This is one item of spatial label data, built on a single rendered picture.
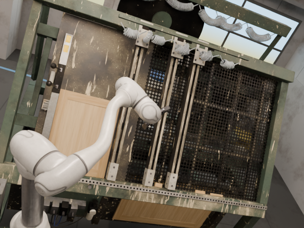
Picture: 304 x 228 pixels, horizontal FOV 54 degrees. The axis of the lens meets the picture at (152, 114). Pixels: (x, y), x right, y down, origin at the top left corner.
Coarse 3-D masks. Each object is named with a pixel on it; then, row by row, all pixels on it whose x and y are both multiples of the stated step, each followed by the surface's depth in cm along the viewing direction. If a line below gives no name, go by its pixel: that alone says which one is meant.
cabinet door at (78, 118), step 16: (64, 96) 207; (80, 96) 211; (64, 112) 207; (80, 112) 211; (96, 112) 215; (64, 128) 207; (80, 128) 211; (96, 128) 215; (64, 144) 207; (80, 144) 211; (96, 176) 214
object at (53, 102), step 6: (72, 36) 207; (66, 42) 206; (66, 54) 206; (60, 60) 204; (66, 60) 206; (54, 96) 203; (54, 102) 203; (48, 108) 202; (54, 108) 203; (48, 114) 202; (48, 120) 202; (48, 126) 202; (42, 132) 200; (48, 132) 202
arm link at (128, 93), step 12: (120, 84) 149; (132, 84) 149; (120, 96) 145; (132, 96) 146; (144, 96) 148; (108, 108) 139; (108, 120) 134; (108, 132) 131; (96, 144) 125; (108, 144) 128; (84, 156) 118; (96, 156) 122
